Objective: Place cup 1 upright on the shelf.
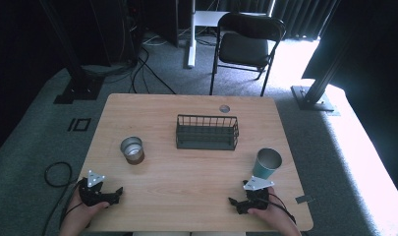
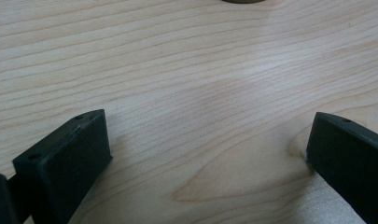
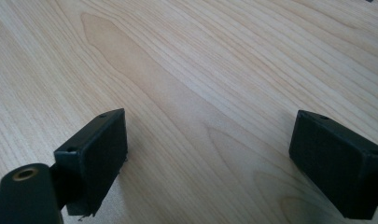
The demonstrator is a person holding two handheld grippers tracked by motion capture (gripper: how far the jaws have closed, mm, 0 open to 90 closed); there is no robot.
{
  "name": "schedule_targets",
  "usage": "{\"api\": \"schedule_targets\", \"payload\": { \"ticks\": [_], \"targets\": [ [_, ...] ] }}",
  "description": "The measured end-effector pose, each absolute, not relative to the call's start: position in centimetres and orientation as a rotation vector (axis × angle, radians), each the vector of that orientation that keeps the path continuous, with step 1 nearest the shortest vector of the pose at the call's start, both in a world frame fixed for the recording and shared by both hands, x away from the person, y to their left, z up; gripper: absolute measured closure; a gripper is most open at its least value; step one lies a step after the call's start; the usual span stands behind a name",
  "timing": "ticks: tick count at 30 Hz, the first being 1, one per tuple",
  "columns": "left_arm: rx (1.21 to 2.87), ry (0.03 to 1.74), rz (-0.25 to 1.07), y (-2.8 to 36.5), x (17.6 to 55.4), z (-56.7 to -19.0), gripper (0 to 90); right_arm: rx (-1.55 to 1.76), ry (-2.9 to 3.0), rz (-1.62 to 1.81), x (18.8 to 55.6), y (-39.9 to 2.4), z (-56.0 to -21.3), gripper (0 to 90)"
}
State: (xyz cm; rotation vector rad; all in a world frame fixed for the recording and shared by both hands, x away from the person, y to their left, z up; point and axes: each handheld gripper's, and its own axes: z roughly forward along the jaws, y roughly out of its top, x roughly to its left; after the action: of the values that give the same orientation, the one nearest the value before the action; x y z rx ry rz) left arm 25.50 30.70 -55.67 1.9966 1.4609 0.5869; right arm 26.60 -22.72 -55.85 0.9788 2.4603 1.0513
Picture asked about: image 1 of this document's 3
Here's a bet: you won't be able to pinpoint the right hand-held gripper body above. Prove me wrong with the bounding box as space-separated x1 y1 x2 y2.
241 175 275 211

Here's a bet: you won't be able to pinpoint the black metal stand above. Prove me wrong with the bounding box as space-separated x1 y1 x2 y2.
38 0 106 105
290 32 360 113

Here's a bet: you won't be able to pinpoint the grey tape strip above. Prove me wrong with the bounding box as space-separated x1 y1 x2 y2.
295 195 314 205

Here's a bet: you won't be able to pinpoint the right hand-held gripper cable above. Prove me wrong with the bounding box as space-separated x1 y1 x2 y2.
267 192 298 226

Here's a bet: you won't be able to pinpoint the teal metal cup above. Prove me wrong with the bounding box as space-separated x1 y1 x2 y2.
252 147 283 181

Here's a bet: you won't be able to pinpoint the black equipment cabinet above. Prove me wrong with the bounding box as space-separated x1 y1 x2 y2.
85 0 180 67

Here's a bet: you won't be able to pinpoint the hand-held gripper cable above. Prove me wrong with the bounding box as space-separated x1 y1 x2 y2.
267 192 298 226
41 178 86 236

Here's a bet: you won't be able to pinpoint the black coiled floor cable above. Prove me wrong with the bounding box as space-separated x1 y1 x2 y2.
43 160 74 189

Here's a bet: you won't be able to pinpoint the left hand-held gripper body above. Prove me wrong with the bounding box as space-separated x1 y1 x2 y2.
78 169 111 207

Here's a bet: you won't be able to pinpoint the black folding chair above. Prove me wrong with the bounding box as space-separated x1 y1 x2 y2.
209 12 288 97

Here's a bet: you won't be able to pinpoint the person's left hand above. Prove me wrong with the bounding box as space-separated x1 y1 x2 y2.
59 189 111 236

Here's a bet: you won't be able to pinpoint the black wire basket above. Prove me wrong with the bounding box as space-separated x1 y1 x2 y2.
175 113 240 151

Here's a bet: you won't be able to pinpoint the left hand-held gripper cable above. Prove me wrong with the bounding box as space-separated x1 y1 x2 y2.
41 178 86 236

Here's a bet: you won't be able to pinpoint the person's right hand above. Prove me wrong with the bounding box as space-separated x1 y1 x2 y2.
247 187 302 236

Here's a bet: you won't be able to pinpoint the silver metal cup brown base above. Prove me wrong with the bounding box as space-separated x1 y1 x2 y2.
119 136 145 166

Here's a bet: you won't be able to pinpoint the black floor cables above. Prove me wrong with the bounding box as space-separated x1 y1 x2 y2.
129 45 178 96

